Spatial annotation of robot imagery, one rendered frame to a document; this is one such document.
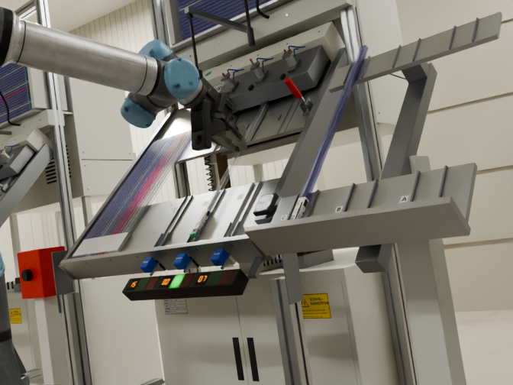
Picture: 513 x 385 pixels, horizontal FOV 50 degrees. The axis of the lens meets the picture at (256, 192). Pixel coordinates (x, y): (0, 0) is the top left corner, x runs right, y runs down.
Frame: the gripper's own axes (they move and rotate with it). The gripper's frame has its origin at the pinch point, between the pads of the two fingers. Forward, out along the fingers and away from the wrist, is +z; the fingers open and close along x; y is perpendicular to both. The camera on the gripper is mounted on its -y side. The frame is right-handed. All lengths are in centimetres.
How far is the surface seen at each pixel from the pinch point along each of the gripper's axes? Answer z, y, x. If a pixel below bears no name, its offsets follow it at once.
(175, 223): -3.7, -22.8, 10.5
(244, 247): -5.4, -33.4, -16.3
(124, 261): -5.7, -33.3, 21.9
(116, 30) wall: 82, 283, 308
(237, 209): -3.4, -21.8, -8.9
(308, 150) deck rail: 1.9, -4.1, -21.0
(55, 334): 20, -42, 83
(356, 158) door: 193, 159, 91
